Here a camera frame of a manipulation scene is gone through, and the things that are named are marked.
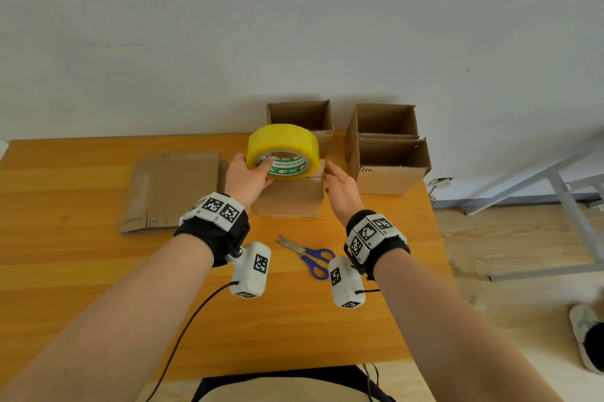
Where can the black wristband with markers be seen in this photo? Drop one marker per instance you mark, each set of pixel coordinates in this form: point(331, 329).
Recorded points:
point(389, 250)
point(210, 234)

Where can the yellow tape roll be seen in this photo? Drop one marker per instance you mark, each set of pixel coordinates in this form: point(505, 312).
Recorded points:
point(283, 137)

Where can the black left wristband with markers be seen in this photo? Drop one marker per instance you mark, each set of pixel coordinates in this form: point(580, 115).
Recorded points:
point(210, 234)

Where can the person's left forearm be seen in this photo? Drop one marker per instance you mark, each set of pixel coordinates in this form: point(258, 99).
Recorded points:
point(104, 331)

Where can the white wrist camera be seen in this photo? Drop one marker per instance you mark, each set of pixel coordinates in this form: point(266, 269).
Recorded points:
point(247, 281)
point(347, 290)

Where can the person's right hand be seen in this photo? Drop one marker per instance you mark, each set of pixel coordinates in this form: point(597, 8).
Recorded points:
point(347, 198)

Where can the white wall socket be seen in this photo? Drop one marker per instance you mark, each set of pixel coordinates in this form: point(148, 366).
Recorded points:
point(439, 184)

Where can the white cabinet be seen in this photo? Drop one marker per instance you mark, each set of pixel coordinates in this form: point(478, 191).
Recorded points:
point(3, 149)

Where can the person's dark and beige clothing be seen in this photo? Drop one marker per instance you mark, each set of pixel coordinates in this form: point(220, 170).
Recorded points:
point(292, 375)

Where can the person's left hand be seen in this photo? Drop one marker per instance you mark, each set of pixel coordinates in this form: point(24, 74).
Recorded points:
point(245, 184)

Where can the black right wristband with markers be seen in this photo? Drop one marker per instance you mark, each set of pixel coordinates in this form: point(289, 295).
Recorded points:
point(389, 250)

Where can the grey metal table frame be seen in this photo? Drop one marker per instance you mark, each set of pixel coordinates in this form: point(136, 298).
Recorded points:
point(561, 198)

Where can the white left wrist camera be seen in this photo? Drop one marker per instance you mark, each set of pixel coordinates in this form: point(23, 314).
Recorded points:
point(247, 281)

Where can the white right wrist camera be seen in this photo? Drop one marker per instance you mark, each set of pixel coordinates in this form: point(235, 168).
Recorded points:
point(347, 290)

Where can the person's right forearm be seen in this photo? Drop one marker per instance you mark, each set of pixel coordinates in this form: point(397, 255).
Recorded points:
point(453, 335)

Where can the stack of cardboard boxes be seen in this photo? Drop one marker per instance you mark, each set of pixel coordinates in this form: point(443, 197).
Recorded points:
point(174, 189)

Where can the brown cardboard paper box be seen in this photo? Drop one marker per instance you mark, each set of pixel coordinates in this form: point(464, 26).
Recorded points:
point(391, 182)
point(325, 139)
point(351, 137)
point(290, 201)

